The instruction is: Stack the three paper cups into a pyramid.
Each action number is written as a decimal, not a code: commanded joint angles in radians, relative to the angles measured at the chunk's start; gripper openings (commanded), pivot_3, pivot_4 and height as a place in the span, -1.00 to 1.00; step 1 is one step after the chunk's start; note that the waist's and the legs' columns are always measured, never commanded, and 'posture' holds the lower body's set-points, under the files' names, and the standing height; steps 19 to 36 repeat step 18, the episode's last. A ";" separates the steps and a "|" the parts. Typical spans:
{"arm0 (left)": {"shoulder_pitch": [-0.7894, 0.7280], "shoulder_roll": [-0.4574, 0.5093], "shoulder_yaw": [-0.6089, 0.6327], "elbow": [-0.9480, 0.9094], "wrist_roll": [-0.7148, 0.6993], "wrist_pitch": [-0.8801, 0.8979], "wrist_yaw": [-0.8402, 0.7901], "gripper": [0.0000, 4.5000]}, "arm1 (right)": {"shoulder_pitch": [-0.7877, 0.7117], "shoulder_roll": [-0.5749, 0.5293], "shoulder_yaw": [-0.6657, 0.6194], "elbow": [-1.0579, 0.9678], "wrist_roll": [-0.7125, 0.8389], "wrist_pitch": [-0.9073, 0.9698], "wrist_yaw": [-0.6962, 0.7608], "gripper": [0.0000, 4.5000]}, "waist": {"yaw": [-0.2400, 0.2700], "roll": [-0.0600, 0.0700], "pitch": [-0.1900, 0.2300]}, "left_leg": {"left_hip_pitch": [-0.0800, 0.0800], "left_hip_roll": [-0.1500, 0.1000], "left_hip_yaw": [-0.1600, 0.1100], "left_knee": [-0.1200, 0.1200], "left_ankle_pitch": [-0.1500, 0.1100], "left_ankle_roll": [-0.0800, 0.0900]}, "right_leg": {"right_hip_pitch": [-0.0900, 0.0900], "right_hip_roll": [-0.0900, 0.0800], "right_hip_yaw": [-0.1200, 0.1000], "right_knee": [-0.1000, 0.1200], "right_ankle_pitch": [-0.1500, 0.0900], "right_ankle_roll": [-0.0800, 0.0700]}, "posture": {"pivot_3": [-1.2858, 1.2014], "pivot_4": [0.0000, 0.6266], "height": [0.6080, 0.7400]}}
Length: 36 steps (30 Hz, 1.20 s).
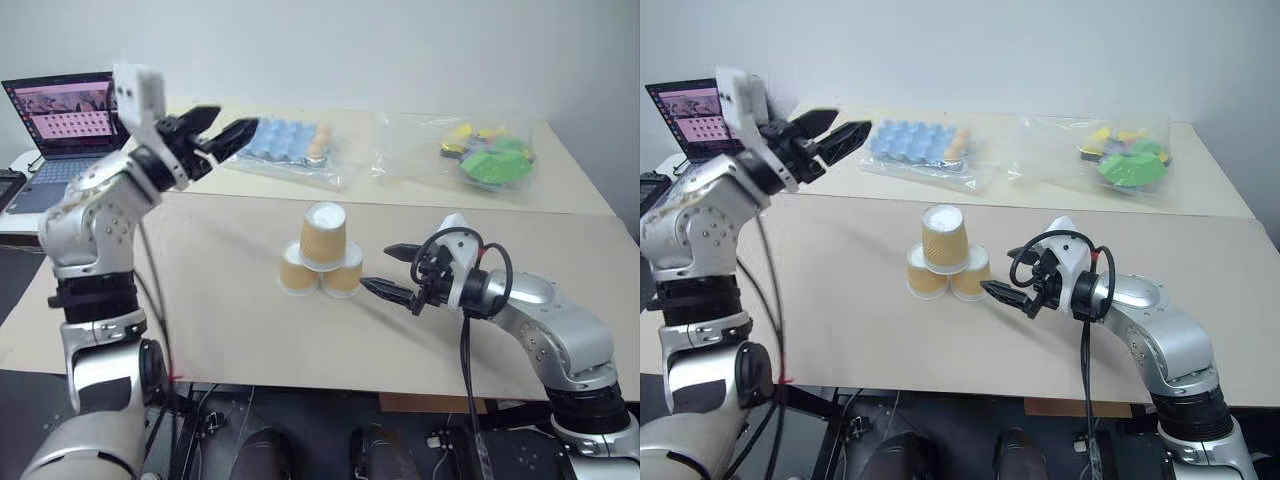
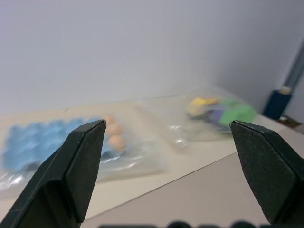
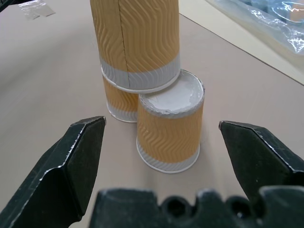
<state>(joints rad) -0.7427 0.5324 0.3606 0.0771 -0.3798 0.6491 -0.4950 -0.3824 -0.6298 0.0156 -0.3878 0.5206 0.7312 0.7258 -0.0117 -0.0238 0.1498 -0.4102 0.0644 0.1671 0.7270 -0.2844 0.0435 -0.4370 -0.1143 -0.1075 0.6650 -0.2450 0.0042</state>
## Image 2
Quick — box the blue egg tray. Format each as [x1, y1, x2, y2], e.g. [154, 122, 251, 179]
[1, 116, 130, 171]

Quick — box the dark blue box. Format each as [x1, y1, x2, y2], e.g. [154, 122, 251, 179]
[262, 89, 293, 120]

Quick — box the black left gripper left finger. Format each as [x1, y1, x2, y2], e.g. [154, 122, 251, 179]
[0, 119, 106, 228]

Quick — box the clear plastic bag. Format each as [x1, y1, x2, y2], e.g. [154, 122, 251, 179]
[0, 104, 171, 190]

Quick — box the grey vertical post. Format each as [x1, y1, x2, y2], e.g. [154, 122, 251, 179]
[284, 39, 304, 90]

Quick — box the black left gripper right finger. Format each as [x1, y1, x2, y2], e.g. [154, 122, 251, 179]
[229, 120, 304, 226]

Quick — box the clear bag of colourful blocks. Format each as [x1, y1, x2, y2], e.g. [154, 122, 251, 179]
[137, 87, 259, 152]

